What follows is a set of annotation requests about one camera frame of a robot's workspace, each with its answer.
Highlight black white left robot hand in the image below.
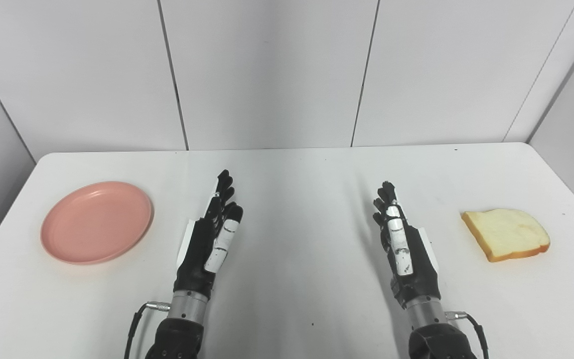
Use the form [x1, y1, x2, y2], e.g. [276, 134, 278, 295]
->
[173, 170, 244, 300]

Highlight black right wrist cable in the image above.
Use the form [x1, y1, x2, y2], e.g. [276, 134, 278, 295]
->
[445, 311, 490, 359]

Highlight pink round plate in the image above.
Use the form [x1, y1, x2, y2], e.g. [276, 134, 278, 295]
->
[40, 180, 154, 265]

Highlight slice of white bread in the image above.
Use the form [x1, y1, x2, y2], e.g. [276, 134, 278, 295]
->
[461, 208, 551, 263]

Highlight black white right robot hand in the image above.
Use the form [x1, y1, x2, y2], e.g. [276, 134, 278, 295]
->
[372, 180, 441, 309]

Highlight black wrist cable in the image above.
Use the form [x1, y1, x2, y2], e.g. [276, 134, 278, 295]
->
[124, 301, 172, 359]
[445, 311, 490, 359]

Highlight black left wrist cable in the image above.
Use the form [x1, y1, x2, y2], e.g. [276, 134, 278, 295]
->
[124, 301, 172, 359]

